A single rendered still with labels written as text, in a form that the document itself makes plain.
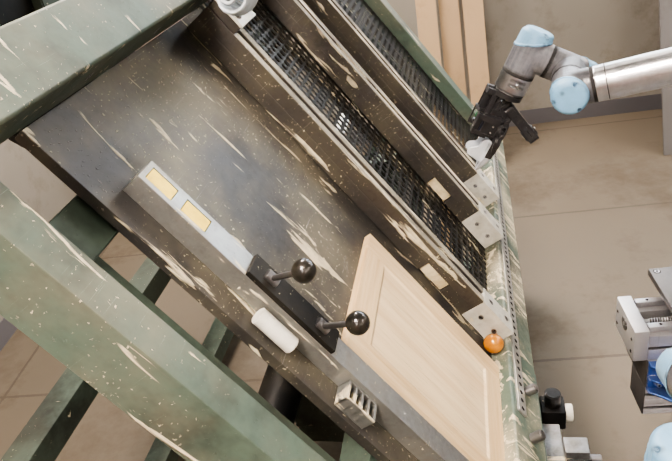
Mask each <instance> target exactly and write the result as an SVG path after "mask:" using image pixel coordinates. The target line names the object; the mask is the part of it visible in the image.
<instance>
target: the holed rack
mask: <svg viewBox="0 0 672 461"><path fill-rule="evenodd" d="M493 166H494V176H495V186H496V188H497V189H498V191H499V199H498V200H497V206H498V217H499V224H500V225H501V226H502V229H503V238H502V239H501V247H502V257H503V267H504V277H505V287H506V297H507V307H508V314H509V316H510V317H511V318H512V323H513V334H512V335H510V338H511V348H512V358H513V368H514V378H515V388H516V398H517V409H518V411H519V412H520V413H521V414H522V415H523V416H524V417H527V410H526V401H525V393H524V384H523V375H522V366H521V358H520V349H519V340H518V331H517V323H516V314H515V305H514V296H513V287H512V279H511V270H510V261H509V252H508V244H507V235H506V226H505V217H504V209H503V200H502V191H501V182H500V174H499V165H498V156H497V151H496V153H495V154H494V155H493Z"/></svg>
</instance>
